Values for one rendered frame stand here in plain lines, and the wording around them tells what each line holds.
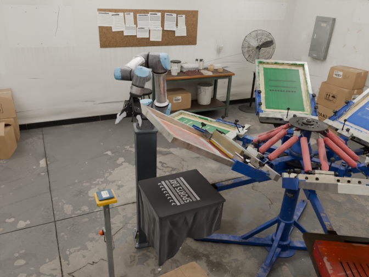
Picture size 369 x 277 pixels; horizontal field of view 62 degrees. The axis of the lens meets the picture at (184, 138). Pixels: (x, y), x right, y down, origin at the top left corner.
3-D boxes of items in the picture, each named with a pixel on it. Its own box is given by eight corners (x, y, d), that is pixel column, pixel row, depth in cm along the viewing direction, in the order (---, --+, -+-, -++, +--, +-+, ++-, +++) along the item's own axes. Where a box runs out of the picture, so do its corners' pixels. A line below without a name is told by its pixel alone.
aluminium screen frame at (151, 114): (169, 142, 163) (173, 136, 162) (137, 107, 210) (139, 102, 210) (262, 179, 207) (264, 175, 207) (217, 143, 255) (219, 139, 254)
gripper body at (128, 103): (134, 111, 187) (139, 92, 183) (138, 116, 180) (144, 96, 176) (122, 109, 183) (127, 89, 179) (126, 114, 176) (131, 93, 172)
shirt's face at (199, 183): (160, 217, 192) (160, 217, 191) (138, 181, 227) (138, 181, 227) (225, 200, 211) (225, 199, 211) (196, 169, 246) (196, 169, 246)
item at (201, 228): (161, 266, 210) (162, 217, 191) (160, 262, 212) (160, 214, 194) (219, 247, 228) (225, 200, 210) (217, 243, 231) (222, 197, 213)
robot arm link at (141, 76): (151, 68, 177) (147, 70, 169) (146, 87, 180) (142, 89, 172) (138, 64, 177) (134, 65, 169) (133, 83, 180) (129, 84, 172)
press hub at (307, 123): (277, 266, 281) (309, 131, 223) (251, 238, 312) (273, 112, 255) (308, 254, 296) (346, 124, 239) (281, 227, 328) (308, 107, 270)
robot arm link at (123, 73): (135, 49, 223) (112, 65, 180) (150, 50, 222) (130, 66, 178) (135, 65, 228) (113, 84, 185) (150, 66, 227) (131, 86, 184)
